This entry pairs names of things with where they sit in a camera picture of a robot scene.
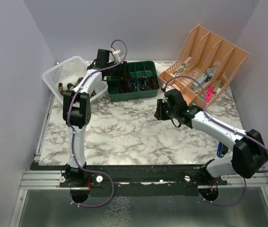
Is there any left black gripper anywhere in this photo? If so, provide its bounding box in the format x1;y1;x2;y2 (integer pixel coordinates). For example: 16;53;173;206
104;61;132;80

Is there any green compartment tray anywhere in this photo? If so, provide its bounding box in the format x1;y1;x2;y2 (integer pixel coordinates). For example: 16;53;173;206
106;61;160;102

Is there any white plastic basket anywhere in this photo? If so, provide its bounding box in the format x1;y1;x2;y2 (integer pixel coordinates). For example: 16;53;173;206
42;56;108;104

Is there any peach desk organizer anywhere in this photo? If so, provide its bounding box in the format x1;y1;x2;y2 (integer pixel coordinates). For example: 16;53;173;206
159;25;249;107

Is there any brown red patterned tie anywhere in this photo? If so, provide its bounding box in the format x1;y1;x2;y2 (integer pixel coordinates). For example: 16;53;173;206
118;79;129;94

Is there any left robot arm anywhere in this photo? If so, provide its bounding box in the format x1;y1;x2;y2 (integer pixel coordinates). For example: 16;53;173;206
63;49;130;187

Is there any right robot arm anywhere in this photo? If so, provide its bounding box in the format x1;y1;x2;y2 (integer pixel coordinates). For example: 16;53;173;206
154;89;268;185

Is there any brown ties pile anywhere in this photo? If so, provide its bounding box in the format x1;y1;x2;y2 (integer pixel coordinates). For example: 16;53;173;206
58;77;83;96

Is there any blue rolled tie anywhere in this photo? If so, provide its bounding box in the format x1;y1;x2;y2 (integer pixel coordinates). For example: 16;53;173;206
128;78;140;92

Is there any dark orange rolled tie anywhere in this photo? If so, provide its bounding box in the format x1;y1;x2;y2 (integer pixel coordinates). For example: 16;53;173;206
138;77;149;91

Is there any brown rolled tie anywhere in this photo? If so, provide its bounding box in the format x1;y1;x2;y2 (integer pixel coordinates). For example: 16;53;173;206
147;76;159;90

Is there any teal white box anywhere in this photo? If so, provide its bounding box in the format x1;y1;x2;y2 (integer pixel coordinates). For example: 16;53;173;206
191;73;207;92

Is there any pink highlighter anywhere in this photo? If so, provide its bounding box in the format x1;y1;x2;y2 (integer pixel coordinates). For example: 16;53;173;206
205;85;215;103

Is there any round tape tin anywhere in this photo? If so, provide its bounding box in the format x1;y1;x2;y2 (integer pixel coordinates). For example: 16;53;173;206
205;68;216;82

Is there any blue stapler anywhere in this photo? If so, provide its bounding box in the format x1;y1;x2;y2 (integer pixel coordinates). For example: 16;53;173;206
216;142;228;158

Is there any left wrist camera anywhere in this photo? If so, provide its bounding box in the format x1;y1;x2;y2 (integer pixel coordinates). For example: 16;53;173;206
111;48;124;62

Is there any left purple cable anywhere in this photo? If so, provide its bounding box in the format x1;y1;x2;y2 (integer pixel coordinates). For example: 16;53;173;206
66;39;128;180

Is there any purple cable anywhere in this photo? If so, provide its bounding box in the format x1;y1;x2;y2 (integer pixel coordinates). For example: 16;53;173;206
162;75;268;206
66;39;128;180

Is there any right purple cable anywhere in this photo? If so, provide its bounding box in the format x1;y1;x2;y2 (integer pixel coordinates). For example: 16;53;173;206
162;75;268;206

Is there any black mounting rail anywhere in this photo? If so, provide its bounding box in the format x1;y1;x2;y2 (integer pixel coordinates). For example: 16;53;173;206
29;163;227;197

